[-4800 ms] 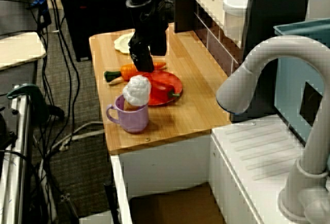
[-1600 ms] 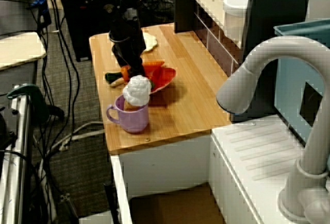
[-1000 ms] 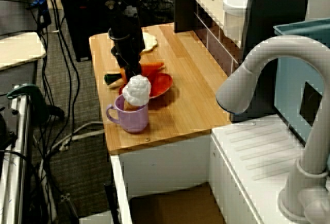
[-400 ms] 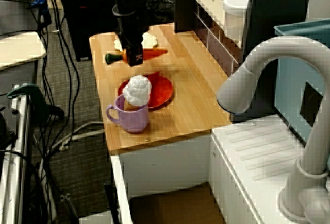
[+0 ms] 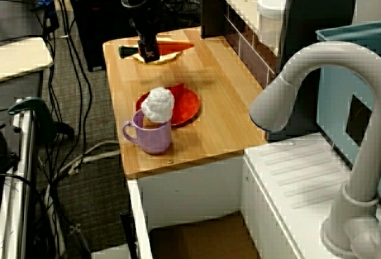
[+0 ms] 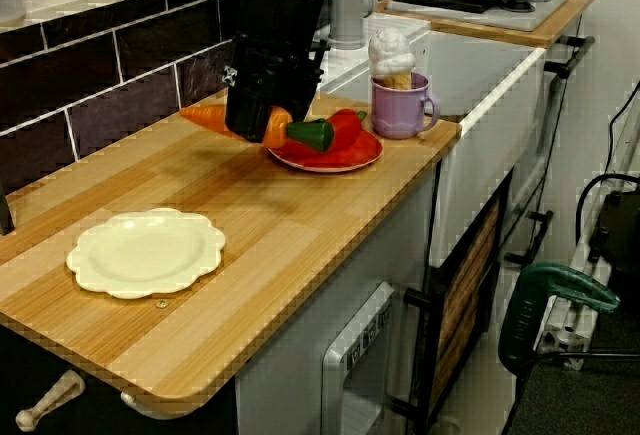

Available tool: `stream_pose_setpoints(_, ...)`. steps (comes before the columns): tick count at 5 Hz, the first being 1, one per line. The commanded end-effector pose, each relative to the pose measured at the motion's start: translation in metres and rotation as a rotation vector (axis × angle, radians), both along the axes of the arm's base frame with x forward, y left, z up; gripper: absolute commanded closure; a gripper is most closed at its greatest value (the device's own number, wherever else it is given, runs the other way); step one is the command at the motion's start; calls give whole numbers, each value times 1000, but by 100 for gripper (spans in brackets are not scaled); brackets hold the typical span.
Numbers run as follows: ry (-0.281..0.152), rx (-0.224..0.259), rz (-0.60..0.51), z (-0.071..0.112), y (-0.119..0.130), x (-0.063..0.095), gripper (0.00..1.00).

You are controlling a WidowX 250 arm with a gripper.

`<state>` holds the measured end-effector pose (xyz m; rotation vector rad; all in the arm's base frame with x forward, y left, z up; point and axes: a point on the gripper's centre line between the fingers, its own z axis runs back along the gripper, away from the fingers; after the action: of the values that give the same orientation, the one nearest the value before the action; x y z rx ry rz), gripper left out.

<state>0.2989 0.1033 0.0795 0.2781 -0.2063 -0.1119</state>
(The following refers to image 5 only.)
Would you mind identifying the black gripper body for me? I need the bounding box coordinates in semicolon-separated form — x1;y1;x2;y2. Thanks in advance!
136;34;161;64

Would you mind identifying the orange toy carrot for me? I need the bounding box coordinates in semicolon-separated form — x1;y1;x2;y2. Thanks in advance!
118;40;195;57

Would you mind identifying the red toy pepper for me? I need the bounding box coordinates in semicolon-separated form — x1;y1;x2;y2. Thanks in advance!
165;82;186;105

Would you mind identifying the cream scalloped plate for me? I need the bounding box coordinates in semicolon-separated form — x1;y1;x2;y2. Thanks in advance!
132;51;183;65

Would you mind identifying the black mesh net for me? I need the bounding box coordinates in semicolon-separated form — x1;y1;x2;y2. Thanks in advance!
162;0;203;32

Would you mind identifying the black computer tower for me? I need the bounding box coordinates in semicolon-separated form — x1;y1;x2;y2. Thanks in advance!
67;0;140;72

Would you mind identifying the white toy ice cream cone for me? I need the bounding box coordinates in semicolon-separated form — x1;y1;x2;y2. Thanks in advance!
141;86;176;129

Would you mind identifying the red round plate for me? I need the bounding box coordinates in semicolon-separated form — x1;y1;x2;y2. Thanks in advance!
136;85;201;127

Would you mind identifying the purple plastic mug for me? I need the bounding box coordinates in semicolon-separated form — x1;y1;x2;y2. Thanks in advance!
122;108;173;155

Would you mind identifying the dark tiled backsplash panel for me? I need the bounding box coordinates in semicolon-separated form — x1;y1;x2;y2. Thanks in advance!
201;0;286;89

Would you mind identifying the blue tape piece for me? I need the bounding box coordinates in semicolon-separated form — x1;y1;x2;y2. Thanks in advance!
34;0;56;10

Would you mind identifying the cream desk board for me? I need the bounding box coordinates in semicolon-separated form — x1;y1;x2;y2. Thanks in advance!
0;36;54;83

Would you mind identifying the white cylindrical container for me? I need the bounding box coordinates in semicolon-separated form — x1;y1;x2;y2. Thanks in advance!
257;0;289;56

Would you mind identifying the white toy kitchen unit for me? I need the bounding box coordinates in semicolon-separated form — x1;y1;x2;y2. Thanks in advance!
127;132;381;259

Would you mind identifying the grey toy faucet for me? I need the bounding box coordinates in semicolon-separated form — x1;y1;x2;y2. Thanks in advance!
249;40;381;255

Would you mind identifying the black upright panel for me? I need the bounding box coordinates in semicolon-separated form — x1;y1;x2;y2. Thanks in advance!
279;0;361;75

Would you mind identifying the black rod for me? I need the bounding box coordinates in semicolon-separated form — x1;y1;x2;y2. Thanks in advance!
118;210;139;259

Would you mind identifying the teal plastic bin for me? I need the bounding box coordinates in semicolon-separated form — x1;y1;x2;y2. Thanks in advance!
315;22;381;170

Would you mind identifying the black cable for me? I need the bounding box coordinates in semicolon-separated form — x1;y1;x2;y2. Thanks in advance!
55;0;93;152

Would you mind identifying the grey cable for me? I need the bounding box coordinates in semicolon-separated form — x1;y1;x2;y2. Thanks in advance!
58;139;121;176

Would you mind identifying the aluminium frame rail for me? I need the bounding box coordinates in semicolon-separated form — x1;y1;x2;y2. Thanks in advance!
0;101;39;259

